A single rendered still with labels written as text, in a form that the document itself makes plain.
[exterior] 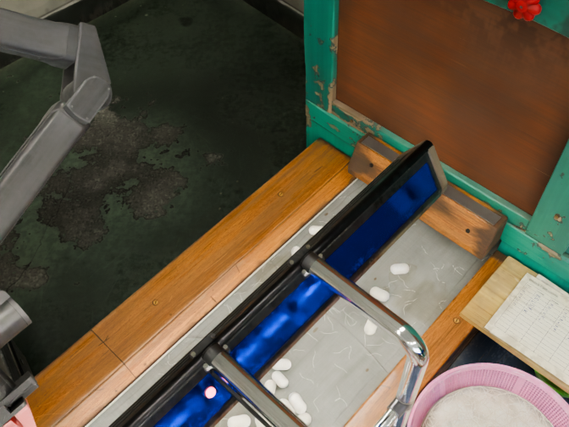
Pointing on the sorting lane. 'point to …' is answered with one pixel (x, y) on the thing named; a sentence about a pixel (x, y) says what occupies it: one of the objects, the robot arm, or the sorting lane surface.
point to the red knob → (525, 8)
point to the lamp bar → (295, 294)
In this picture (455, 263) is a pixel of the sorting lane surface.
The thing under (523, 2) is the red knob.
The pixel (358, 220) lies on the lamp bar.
